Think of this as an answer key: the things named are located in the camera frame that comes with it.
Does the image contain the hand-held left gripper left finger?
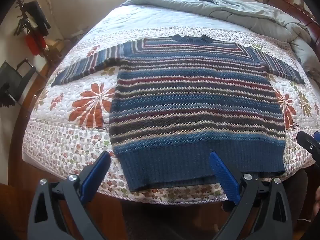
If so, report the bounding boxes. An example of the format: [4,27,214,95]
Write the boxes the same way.
[27,150,112,240]

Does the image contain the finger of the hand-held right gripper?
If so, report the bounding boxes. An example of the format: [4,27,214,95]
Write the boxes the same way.
[296,130,320,168]

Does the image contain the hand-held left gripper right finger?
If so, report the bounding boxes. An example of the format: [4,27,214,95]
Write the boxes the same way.
[209,151,293,240]

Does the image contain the blue striped knit sweater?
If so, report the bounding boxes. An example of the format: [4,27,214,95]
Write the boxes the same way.
[51,34,305,193]

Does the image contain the white floral quilt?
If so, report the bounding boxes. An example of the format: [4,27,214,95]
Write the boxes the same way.
[22,4,320,203]

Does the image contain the black folding chair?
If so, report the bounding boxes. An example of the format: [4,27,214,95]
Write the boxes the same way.
[0,58,37,108]

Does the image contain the dark wooden headboard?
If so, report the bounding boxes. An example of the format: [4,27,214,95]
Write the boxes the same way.
[262,0,320,46]

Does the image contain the red bag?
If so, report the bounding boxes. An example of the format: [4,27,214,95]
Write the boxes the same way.
[25,33,47,55]

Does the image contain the grey-blue comforter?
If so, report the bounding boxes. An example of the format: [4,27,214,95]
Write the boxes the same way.
[120,0,320,80]

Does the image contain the black jacket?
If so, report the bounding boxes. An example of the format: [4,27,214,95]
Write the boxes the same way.
[24,0,52,37]

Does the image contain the coat rack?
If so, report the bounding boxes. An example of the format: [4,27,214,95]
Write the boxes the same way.
[13,0,38,55]

